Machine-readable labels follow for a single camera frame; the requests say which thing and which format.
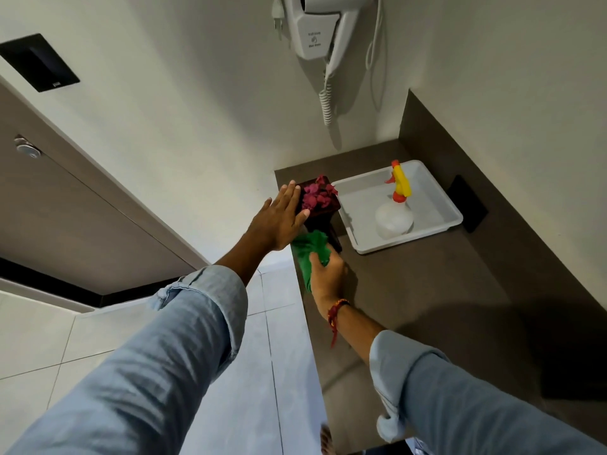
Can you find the white spray bottle yellow nozzle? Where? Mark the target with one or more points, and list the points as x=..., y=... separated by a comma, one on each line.
x=394, y=215

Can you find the person's left hand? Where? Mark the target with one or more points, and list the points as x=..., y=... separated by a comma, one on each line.
x=272, y=225

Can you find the white hair dryer wall holder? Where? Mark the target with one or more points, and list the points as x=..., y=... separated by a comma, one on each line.
x=310, y=35

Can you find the white wall hair dryer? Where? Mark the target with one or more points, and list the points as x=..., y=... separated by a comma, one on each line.
x=332, y=14

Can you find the black wall socket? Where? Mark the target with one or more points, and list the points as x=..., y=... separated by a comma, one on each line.
x=467, y=203

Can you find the person's left forearm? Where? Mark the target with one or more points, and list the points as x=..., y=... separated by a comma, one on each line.
x=156, y=364

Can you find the black potpourri box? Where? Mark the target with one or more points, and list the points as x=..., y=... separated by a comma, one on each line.
x=322, y=222

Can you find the person's right thumb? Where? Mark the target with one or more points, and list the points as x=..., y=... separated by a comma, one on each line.
x=315, y=260

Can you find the white plastic tray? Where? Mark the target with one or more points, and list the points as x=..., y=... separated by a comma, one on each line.
x=427, y=203

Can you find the red dried flower petals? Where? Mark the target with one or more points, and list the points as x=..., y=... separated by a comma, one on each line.
x=318, y=194

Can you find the person's left thumb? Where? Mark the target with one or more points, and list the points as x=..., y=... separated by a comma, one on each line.
x=303, y=218

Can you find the brown door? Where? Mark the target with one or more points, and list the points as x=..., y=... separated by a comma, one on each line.
x=80, y=222

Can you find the person's left middle finger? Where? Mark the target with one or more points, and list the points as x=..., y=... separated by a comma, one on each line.
x=288, y=193

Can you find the black wall panel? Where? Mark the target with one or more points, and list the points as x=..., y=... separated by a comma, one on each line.
x=38, y=62

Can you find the person's left little finger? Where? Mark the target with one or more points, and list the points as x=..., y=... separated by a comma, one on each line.
x=267, y=206

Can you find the person's right forearm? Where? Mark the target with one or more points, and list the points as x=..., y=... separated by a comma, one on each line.
x=450, y=398

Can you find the green cloth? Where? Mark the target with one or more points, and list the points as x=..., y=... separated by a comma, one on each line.
x=310, y=248

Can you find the person's foot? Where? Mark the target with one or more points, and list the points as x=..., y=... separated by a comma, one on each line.
x=327, y=440

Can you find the person's right hand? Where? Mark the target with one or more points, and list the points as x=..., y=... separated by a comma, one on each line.
x=327, y=286

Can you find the white power plug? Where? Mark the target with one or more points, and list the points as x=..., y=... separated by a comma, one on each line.
x=278, y=11

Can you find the silver door lock knob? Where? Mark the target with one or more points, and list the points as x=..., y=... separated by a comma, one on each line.
x=27, y=148

